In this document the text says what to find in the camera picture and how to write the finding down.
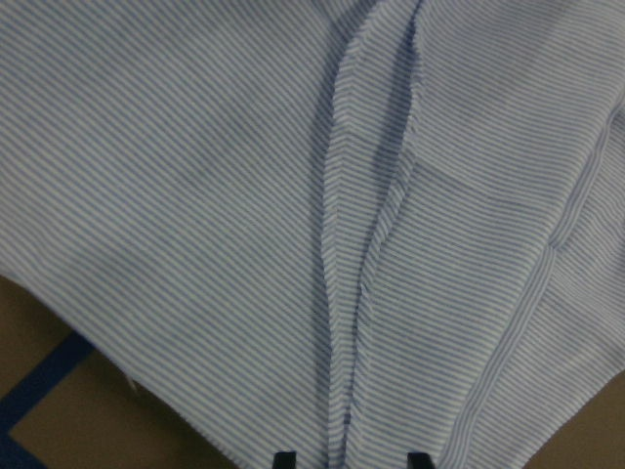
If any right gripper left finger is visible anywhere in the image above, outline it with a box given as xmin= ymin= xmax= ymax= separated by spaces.
xmin=271 ymin=451 xmax=297 ymax=469

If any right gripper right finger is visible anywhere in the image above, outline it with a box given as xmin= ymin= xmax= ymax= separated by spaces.
xmin=406 ymin=451 xmax=436 ymax=469

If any light blue striped shirt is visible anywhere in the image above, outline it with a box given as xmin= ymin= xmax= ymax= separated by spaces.
xmin=1 ymin=1 xmax=624 ymax=468

